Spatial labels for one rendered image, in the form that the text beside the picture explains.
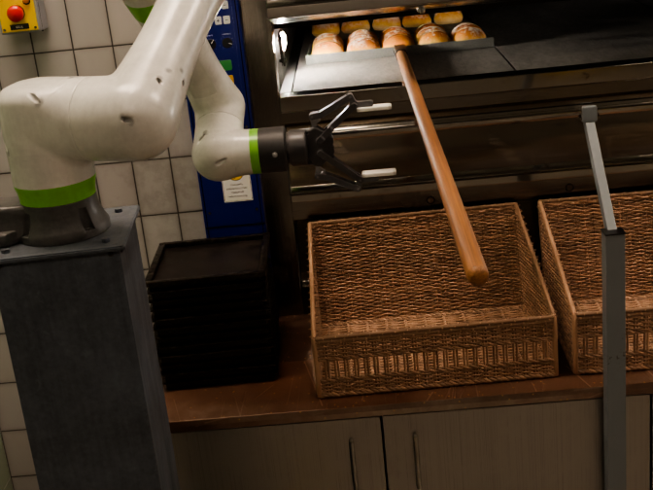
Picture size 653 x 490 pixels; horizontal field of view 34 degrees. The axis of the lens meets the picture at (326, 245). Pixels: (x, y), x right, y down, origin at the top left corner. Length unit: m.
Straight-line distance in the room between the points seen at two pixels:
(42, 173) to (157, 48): 0.26
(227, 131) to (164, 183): 0.68
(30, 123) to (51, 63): 1.13
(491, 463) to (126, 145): 1.26
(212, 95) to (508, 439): 1.01
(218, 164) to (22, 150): 0.56
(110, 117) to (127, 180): 1.24
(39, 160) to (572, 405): 1.33
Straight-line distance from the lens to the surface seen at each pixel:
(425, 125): 2.16
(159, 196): 2.81
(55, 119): 1.63
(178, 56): 1.66
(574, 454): 2.51
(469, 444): 2.46
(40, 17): 2.71
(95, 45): 2.75
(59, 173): 1.68
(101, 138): 1.60
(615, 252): 2.26
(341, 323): 2.78
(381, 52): 3.14
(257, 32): 2.69
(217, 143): 2.13
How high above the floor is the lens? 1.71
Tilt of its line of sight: 19 degrees down
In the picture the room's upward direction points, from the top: 6 degrees counter-clockwise
